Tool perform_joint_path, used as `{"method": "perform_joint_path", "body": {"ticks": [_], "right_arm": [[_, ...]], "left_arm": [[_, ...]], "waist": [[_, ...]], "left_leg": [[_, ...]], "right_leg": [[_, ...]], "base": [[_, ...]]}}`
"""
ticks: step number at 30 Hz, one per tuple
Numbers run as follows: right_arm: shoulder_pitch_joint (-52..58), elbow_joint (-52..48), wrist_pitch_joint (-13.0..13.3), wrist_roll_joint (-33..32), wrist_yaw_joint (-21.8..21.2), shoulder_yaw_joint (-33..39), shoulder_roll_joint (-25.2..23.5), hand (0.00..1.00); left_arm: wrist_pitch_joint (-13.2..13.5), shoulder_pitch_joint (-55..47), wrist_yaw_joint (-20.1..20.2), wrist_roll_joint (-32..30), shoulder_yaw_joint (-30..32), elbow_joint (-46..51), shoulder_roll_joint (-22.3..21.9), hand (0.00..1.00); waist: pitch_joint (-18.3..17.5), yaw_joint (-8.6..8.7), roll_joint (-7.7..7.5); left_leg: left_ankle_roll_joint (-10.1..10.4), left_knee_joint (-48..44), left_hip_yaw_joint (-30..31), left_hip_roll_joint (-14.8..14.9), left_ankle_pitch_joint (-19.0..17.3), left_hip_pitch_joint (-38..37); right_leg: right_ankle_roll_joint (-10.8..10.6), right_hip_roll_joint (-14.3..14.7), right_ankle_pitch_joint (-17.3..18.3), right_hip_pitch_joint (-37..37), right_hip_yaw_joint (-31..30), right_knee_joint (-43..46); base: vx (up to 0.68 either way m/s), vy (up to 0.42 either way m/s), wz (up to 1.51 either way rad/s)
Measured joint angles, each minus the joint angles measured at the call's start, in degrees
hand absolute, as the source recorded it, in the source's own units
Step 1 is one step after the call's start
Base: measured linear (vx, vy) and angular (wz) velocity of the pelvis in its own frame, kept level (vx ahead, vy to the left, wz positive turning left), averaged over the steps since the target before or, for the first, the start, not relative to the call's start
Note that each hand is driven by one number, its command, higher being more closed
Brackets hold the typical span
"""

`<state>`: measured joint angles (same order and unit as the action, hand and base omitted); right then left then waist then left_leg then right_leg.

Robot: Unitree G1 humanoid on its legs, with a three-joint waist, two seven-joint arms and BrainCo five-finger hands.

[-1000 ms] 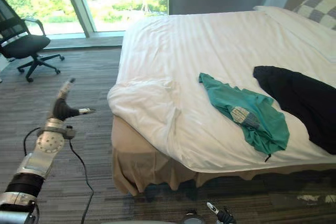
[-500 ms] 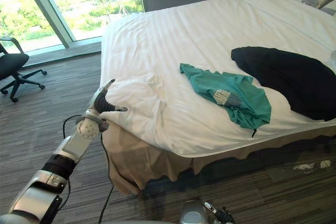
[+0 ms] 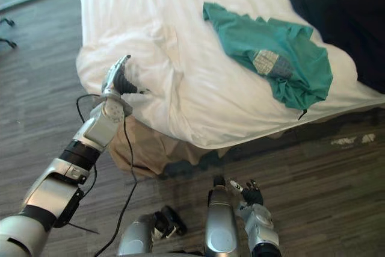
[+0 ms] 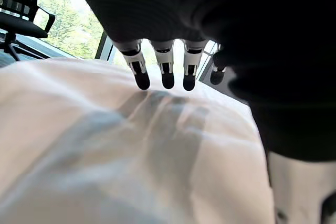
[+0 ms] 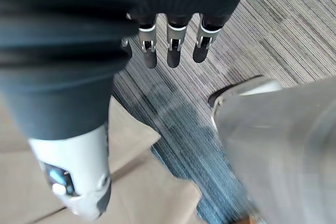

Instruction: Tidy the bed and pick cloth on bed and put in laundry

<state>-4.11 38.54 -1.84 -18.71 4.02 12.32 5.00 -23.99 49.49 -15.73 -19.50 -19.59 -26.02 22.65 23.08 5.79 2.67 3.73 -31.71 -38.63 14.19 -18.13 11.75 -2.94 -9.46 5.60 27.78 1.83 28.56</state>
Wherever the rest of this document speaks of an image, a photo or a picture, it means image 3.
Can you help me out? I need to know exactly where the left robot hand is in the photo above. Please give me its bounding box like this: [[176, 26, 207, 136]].
[[101, 54, 150, 101]]

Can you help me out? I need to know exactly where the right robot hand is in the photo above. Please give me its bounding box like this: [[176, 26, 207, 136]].
[[230, 179, 264, 206]]

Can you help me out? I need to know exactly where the beige bed skirt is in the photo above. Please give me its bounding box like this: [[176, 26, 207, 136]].
[[107, 116, 235, 179]]

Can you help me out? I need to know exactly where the black cloth garment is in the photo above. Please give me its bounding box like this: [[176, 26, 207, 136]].
[[283, 0, 385, 94]]

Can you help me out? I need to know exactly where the left silver robot leg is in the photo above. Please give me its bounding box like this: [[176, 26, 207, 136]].
[[116, 205, 188, 257]]

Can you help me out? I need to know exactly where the black chair base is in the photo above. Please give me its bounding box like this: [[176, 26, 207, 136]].
[[0, 17, 18, 49]]

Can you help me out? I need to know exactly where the teal green shirt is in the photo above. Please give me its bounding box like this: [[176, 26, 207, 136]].
[[202, 1, 334, 121]]

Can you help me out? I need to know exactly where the black cable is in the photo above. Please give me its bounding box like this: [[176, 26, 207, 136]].
[[75, 93, 140, 257]]

